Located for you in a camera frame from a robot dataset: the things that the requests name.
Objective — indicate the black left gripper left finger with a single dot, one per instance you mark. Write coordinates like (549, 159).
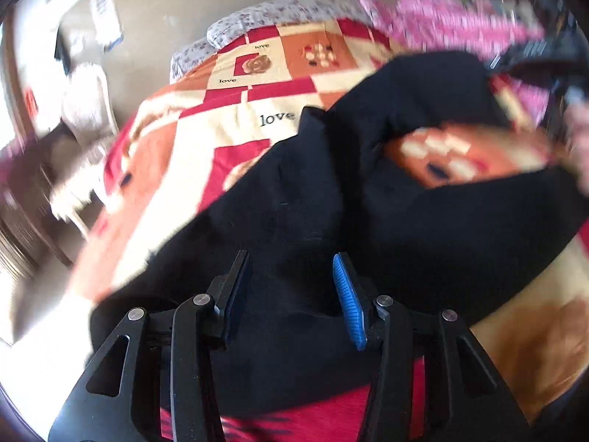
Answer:
(229, 291)

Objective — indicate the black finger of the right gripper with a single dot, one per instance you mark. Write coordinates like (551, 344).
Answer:
(544, 64)

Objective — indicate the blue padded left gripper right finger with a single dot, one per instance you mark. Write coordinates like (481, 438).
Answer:
(357, 296)

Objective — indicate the black pants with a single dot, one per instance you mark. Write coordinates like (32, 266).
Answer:
(331, 189)

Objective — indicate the person's hand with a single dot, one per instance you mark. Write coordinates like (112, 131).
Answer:
(576, 118)

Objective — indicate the pink penguin quilt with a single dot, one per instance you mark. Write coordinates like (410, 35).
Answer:
(436, 25)

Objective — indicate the orange red patterned blanket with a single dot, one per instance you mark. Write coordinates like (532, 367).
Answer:
(194, 139)

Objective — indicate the white ornate chair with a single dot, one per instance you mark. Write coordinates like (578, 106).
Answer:
(88, 114)

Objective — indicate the floral grey pillow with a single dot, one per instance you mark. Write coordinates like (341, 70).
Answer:
(277, 12)
(188, 58)

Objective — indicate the eye chart wall poster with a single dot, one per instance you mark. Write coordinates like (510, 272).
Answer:
(108, 27)

